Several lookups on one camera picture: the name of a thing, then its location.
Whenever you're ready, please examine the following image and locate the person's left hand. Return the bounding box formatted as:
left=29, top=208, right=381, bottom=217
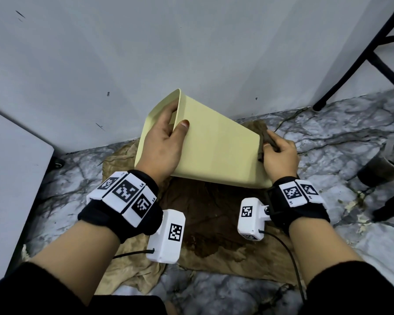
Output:
left=135, top=100, right=190, bottom=187

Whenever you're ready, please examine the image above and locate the person's right hand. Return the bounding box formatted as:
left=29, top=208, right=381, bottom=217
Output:
left=262, top=129, right=300, bottom=184

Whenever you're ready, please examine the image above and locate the brown rag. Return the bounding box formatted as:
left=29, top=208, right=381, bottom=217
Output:
left=257, top=127, right=280, bottom=163

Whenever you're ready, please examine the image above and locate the pale yellow plastic bin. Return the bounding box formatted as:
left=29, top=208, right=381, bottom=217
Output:
left=134, top=88, right=273, bottom=189

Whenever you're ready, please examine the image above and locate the person's right forearm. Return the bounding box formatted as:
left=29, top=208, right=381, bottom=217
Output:
left=288, top=217, right=394, bottom=315

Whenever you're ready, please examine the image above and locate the person's left forearm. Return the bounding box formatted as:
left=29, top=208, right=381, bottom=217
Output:
left=0, top=220, right=121, bottom=315

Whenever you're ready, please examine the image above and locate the black right wristband with markers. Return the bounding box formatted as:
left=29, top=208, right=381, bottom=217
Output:
left=266, top=176, right=331, bottom=235

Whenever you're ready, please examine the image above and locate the stained brown floor cloth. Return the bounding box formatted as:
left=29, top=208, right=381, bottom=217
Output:
left=94, top=119, right=299, bottom=296

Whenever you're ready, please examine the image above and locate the clear plastic cup with dirt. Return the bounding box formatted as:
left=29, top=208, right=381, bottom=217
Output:
left=357, top=138, right=394, bottom=187

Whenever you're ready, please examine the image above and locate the black metal chair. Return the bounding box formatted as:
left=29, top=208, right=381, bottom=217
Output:
left=312, top=0, right=394, bottom=223

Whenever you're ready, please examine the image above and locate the white panel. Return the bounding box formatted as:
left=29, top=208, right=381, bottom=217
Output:
left=0, top=106, right=55, bottom=289

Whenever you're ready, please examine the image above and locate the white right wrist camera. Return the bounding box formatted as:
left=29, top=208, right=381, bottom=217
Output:
left=237, top=197, right=271, bottom=242

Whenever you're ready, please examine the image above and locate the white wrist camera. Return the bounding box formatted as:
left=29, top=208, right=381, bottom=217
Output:
left=237, top=197, right=271, bottom=242
left=146, top=209, right=186, bottom=265

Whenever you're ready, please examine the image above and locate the black right camera cable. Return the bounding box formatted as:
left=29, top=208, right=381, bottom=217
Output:
left=258, top=229, right=306, bottom=305

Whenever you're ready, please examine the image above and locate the black camera cable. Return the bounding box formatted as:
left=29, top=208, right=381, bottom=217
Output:
left=258, top=229, right=306, bottom=305
left=113, top=248, right=155, bottom=259

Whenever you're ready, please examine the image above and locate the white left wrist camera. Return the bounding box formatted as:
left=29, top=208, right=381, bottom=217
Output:
left=146, top=209, right=186, bottom=265

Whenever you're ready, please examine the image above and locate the black left camera cable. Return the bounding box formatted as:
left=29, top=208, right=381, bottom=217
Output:
left=113, top=248, right=155, bottom=259

